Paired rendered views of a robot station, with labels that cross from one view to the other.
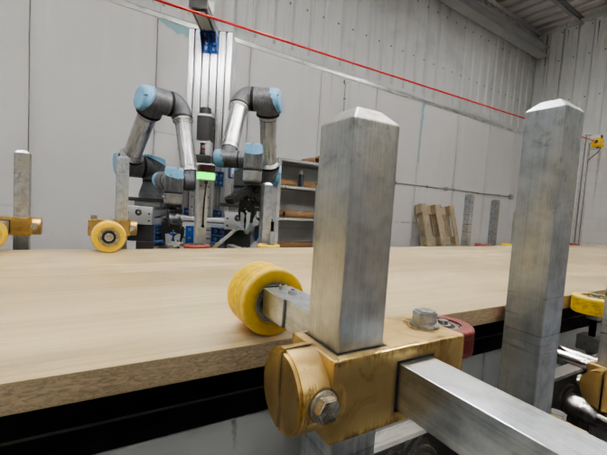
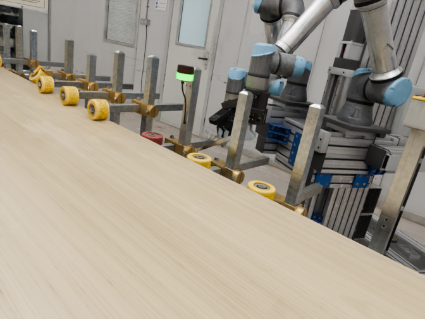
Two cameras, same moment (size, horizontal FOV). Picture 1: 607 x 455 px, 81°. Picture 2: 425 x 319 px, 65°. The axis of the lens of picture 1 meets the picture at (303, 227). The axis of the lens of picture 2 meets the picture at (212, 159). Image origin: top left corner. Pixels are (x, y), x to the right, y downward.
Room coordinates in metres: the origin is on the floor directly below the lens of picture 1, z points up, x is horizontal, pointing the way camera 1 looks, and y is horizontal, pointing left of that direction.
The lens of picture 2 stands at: (0.94, -0.87, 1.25)
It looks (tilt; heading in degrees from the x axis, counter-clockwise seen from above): 18 degrees down; 70
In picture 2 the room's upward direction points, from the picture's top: 10 degrees clockwise
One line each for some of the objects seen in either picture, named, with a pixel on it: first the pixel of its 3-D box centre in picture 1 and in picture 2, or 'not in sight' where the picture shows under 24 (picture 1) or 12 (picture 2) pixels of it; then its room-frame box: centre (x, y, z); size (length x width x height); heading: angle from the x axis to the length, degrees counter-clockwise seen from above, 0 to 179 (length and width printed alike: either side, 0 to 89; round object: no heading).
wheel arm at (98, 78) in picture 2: not in sight; (81, 76); (0.82, 1.31, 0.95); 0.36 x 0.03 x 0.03; 30
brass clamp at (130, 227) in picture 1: (113, 227); (145, 108); (1.12, 0.60, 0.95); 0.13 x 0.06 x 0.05; 120
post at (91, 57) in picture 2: not in sight; (89, 99); (0.88, 1.01, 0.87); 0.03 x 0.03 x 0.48; 30
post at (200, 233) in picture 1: (200, 234); (186, 130); (1.26, 0.37, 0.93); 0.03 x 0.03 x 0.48; 30
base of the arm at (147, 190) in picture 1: (154, 189); (295, 90); (1.98, 0.84, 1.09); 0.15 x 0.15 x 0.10
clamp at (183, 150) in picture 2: not in sight; (179, 147); (1.24, 0.38, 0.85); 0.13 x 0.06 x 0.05; 120
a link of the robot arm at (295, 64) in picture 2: (252, 160); (285, 64); (1.55, 0.24, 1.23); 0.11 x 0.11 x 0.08; 0
